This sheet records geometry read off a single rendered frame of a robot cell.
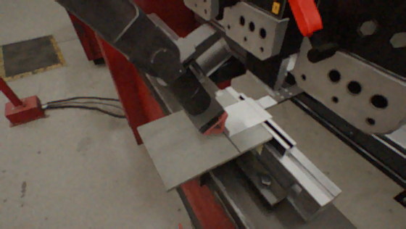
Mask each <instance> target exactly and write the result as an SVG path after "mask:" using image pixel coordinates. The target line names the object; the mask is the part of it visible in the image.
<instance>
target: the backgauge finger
mask: <svg viewBox="0 0 406 229"><path fill-rule="evenodd" d="M285 82H287V83H288V84H289V85H291V86H289V87H288V88H285V89H283V90H280V91H277V93H276V95H275V97H274V96H272V95H269V96H265V97H263V98H261V99H259V100H256V101H255V102H257V103H258V104H259V105H260V106H261V107H262V108H263V109H264V110H266V109H269V108H271V107H274V106H276V105H277V104H280V103H283V102H285V101H287V100H288V99H291V98H294V97H295V96H298V95H300V94H303V95H305V96H306V97H307V98H308V99H311V100H312V101H313V102H314V103H320V102H319V101H318V100H317V99H315V98H313V97H312V96H311V95H309V94H308V93H306V92H305V91H304V90H302V89H301V88H300V87H298V86H297V83H296V81H295V77H294V74H293V72H292V70H289V71H288V73H287V76H286V79H285Z"/></svg>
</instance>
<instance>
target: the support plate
mask: <svg viewBox="0 0 406 229"><path fill-rule="evenodd" d="M216 99H217V101H218V102H219V103H220V104H221V106H222V107H224V108H226V107H229V106H231V105H233V104H235V103H238V102H237V100H235V99H234V98H233V97H232V95H231V94H230V93H224V94H223V95H221V96H218V97H216ZM137 129H138V132H139V135H140V136H141V138H142V141H143V142H144V145H145V146H146V150H147V151H148V152H149V156H150V157H151V159H152V162H153V164H154V166H155V169H156V171H157V172H158V174H159V177H160V179H161V181H162V184H163V186H164V187H165V190H166V192H169V191H171V190H173V189H175V188H177V187H178V186H182V185H183V184H184V183H186V182H189V181H190V180H192V179H194V178H197V177H198V176H200V175H203V174H204V173H205V172H208V171H210V170H211V169H213V168H216V167H217V166H219V165H222V164H224V163H225V162H227V161H229V160H231V159H234V158H235V157H237V156H238V155H241V154H243V153H244V152H248V151H249V150H250V149H253V148H254V147H256V146H259V145H260V144H262V143H265V142H267V141H269V140H270V139H272V135H271V134H270V133H269V132H267V130H266V129H264V127H263V126H261V124H260V123H259V124H257V125H255V126H252V127H251V128H249V129H246V130H244V131H242V132H240V133H237V134H236V135H234V136H231V137H230V139H231V140H232V142H233V143H234V145H236V146H237V149H239V150H240V151H241V153H239V152H238V151H237V149H236V148H235V147H234V146H233V144H232V143H231V142H230V141H229V140H228V138H227V137H226V136H225V135H224V133H223V132H221V133H220V134H217V133H211V134H208V135H205V136H203V135H202V134H201V133H200V132H199V131H198V129H196V128H195V125H193V124H192V122H191V121H190V119H189V118H188V116H186V113H185V112H184V111H183V110H181V111H179V112H176V113H173V114H171V115H169V116H166V117H163V118H161V119H159V120H155V121H153V122H149V123H147V124H145V125H142V126H139V127H137Z"/></svg>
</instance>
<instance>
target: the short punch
mask: <svg viewBox="0 0 406 229"><path fill-rule="evenodd" d="M290 59H291V57H290V56H288V57H285V58H283V59H278V60H276V61H275V60H274V59H272V58H271V57H270V58H268V59H265V60H261V59H259V58H257V57H256V56H255V55H253V54H251V52H249V51H248V50H247V52H246V59H245V63H244V67H245V68H246V69H247V71H246V74H247V75H248V76H249V77H250V78H251V79H252V80H254V81H255V82H256V83H258V84H259V85H260V87H263V88H264V89H265V90H266V91H267V92H268V93H270V95H272V96H274V97H275V96H276V93H277V90H279V89H280V88H281V85H282V82H283V79H284V75H285V73H286V70H287V68H288V63H289V60H290Z"/></svg>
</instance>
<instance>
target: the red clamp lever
mask: <svg viewBox="0 0 406 229"><path fill-rule="evenodd" d="M288 1H289V4H290V6H291V10H292V12H293V14H294V17H295V20H296V21H297V25H298V27H299V29H300V31H301V33H302V35H303V36H304V37H305V36H307V37H308V39H309V41H310V45H311V47H312V48H311V49H310V50H309V51H308V53H307V58H308V60H309V61H310V62H312V63H317V62H321V61H323V60H324V59H327V58H331V57H332V56H333V55H334V54H336V52H337V51H338V50H339V49H340V45H339V44H338V43H325V42H324V40H323V37H322V34H321V33H320V30H322V29H323V26H322V22H321V21H320V15H319V14H318V11H317V8H316V6H315V5H314V2H313V0H288Z"/></svg>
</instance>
